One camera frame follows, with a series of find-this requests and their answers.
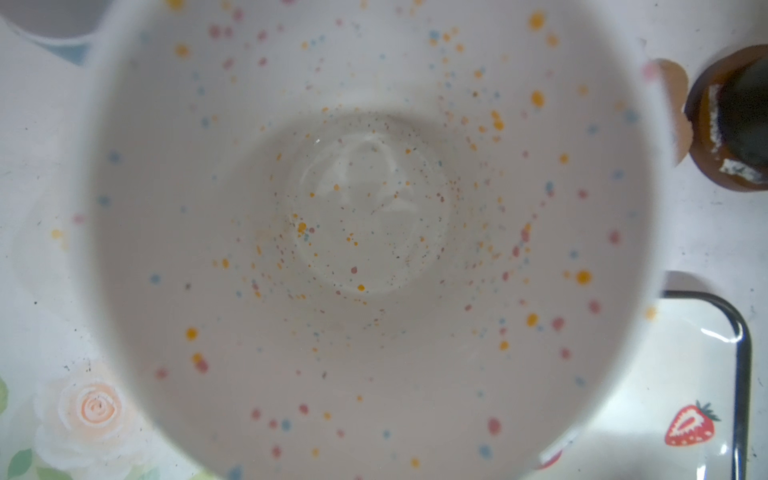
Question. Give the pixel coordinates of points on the black mug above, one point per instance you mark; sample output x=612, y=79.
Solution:
x=742, y=114

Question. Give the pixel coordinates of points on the blue mug white inside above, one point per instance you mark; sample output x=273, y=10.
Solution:
x=64, y=28

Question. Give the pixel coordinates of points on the scratched brown round coaster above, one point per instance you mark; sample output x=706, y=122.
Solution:
x=708, y=150

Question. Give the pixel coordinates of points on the white strawberry tray black rim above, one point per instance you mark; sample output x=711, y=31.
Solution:
x=682, y=411

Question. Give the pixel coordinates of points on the cork paw print coaster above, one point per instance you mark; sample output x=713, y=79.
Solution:
x=676, y=82

